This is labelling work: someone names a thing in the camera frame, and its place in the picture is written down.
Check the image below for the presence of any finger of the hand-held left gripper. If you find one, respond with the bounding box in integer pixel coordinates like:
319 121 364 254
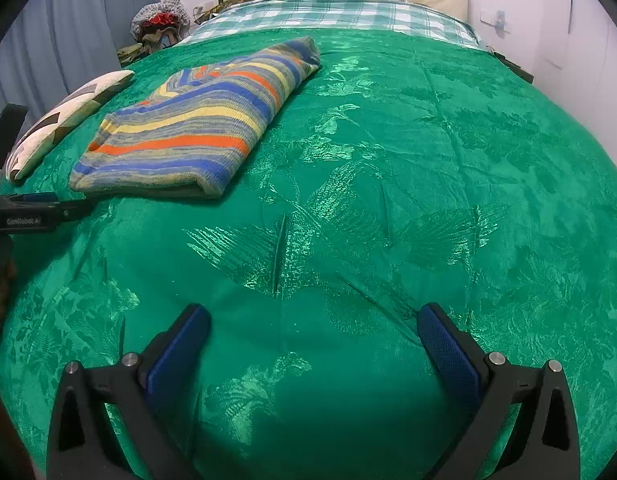
11 192 96 224

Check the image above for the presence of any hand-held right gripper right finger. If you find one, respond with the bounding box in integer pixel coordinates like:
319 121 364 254
417 302 581 480

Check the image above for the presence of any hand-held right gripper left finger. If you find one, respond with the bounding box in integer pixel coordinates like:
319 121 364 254
46 302 212 480

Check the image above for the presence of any striped knit sweater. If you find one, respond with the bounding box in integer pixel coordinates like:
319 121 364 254
69 36 323 200

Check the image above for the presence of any pile of olive clothes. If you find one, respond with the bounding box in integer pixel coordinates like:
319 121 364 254
117 27 182 67

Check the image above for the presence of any geometric patterned cushion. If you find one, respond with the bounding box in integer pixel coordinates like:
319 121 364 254
5 70 136 182

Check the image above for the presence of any green satin blanket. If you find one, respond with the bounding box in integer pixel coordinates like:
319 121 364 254
0 27 617 480

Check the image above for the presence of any grey-blue curtain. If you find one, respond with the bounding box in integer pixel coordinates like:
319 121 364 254
0 0 162 126

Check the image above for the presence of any patterned bonnet with red cloth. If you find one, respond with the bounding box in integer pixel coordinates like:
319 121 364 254
131 0 190 41

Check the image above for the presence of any teal checked bed sheet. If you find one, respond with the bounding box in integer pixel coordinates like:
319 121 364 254
181 0 484 51

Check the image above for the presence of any dark bed frame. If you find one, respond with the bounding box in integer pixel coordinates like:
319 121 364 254
488 47 535 83

